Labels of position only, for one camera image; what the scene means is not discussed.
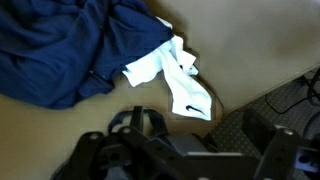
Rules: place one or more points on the dark navy clothing pile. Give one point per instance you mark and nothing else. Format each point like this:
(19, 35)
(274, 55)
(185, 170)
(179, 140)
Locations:
(57, 53)

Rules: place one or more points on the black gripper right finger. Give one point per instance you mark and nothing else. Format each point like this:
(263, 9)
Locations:
(283, 150)

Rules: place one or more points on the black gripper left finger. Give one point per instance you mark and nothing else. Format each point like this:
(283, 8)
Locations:
(97, 157)

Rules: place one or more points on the tan leather sofa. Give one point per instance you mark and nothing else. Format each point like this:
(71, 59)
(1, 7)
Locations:
(244, 49)

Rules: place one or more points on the white cloth at sofa front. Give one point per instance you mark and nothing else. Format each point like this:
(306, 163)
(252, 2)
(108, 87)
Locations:
(189, 97)

